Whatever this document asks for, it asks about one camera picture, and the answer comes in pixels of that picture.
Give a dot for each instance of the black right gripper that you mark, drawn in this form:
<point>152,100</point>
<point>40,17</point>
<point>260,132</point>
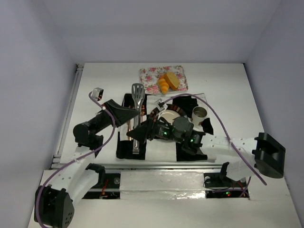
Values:
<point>150,129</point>

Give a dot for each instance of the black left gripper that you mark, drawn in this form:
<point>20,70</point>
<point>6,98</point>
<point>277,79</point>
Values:
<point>109,112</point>

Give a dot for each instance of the yellow bread slice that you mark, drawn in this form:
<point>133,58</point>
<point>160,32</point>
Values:
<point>172,80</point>

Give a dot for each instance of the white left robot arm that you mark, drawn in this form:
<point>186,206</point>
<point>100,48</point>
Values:
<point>56,198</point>

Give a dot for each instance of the orange striped croissant bread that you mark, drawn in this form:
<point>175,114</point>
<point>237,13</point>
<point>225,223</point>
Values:
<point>163,85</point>

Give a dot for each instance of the copper table knife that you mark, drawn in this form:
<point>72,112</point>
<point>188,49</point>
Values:
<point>129,128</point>

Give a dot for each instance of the copper fork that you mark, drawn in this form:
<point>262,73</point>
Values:
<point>142,110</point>

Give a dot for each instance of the black white checkered cloth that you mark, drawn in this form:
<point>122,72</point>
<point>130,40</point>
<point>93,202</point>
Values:
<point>160,150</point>

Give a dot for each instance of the dark rimmed beige plate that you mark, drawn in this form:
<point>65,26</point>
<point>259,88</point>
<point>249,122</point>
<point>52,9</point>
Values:
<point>172,112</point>

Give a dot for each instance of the floral rectangular tray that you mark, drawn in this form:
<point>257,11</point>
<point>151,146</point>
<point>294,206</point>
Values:
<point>149,78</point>

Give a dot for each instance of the white foil covered block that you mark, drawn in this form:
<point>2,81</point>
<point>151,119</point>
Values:
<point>161,185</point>

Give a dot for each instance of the white steel cup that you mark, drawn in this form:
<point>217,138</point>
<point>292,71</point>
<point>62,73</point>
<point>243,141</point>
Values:
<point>199,114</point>

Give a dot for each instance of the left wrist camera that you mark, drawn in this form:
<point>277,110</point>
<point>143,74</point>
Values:
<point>97,93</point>

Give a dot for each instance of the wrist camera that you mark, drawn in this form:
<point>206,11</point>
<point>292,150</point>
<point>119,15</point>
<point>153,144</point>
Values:
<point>160,105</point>
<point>97,93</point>

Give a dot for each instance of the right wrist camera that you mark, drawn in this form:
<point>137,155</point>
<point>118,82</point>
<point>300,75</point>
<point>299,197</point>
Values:
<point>160,105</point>

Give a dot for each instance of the aluminium frame rail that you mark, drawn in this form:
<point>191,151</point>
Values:
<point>63,132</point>

